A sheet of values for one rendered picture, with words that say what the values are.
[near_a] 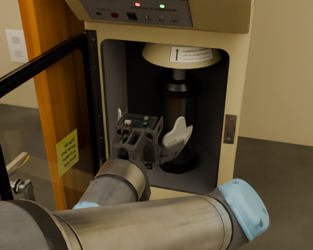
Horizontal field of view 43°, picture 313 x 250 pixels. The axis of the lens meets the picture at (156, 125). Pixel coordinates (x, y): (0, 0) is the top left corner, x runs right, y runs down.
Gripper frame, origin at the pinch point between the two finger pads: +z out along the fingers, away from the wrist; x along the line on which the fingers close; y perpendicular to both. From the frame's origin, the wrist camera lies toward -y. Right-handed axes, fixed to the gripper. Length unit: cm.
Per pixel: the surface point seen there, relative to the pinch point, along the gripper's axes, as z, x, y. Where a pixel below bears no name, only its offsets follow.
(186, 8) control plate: -2.8, -5.7, 24.4
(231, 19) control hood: -0.8, -12.9, 22.5
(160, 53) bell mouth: 7.7, 1.2, 12.2
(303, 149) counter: 43, -35, -28
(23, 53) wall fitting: 47, 60, -8
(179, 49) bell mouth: 7.6, -2.6, 13.5
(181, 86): 11.8, -2.5, 3.5
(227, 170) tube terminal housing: 5.1, -14.7, -12.4
